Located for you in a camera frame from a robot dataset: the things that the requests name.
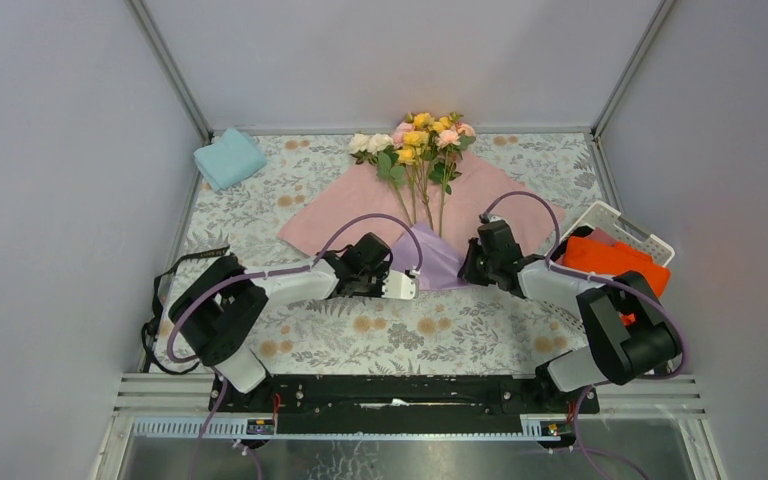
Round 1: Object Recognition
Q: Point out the orange cloth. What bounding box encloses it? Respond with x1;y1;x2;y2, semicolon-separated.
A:
560;236;671;297

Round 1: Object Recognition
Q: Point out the white fake flower stem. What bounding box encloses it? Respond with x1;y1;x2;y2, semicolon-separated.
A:
348;133;416;224

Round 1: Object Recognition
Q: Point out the floral tablecloth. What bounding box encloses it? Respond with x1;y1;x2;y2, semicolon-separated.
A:
182;133;604;375

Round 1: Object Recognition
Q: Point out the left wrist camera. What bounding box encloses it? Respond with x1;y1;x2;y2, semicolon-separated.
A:
381;270;419;301

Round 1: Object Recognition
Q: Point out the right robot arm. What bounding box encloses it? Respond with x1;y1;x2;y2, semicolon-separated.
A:
458;215;683;412

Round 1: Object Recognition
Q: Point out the black ribbon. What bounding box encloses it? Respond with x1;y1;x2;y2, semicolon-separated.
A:
140;246;233;377

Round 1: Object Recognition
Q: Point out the yellow fake flower stem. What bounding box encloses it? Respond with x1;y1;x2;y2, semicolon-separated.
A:
393;112;461;233

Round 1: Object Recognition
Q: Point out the white plastic basket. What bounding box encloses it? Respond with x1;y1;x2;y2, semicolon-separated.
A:
542;200;677;333

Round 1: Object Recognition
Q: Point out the pink purple wrapping paper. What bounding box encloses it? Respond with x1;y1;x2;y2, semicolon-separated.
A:
276;150;567;293

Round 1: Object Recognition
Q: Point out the pink fake flower stem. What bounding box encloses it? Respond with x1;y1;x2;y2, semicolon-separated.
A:
390;121;478;240

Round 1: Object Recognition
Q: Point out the pink cloth in basket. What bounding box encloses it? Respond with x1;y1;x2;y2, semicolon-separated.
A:
585;228;618;246

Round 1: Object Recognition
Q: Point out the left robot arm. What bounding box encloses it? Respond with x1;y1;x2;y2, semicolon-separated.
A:
169;233;418;411

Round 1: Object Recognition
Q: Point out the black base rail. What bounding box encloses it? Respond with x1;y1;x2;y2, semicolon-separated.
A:
208;374;600;435

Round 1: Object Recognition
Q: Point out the light blue folded towel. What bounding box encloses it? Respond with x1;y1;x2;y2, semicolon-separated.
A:
194;128;267;191

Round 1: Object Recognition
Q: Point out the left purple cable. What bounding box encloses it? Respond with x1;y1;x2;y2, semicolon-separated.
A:
165;212;425;480

